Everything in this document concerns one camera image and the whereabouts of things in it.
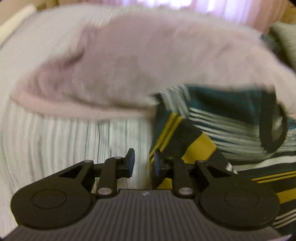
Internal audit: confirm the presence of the striped teal yellow black garment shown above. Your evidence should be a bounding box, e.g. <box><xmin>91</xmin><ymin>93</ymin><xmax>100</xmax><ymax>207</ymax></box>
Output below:
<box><xmin>149</xmin><ymin>85</ymin><xmax>295</xmax><ymax>235</ymax></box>

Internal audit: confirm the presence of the white striped bed cover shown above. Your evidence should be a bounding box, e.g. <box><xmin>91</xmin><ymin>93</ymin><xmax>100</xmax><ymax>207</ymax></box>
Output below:
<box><xmin>0</xmin><ymin>4</ymin><xmax>296</xmax><ymax>232</ymax></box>

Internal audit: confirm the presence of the pink folded blanket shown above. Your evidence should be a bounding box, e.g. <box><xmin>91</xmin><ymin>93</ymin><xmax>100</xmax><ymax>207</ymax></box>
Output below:
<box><xmin>11</xmin><ymin>14</ymin><xmax>295</xmax><ymax>120</ymax></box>

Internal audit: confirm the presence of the grey green cushion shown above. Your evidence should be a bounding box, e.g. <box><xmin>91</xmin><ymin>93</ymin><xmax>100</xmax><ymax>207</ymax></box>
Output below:
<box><xmin>270</xmin><ymin>22</ymin><xmax>295</xmax><ymax>68</ymax></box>

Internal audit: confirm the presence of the cream pillow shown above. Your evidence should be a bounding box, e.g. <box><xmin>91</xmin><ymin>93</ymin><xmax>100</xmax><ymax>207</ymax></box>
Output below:
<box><xmin>1</xmin><ymin>4</ymin><xmax>37</xmax><ymax>46</ymax></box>

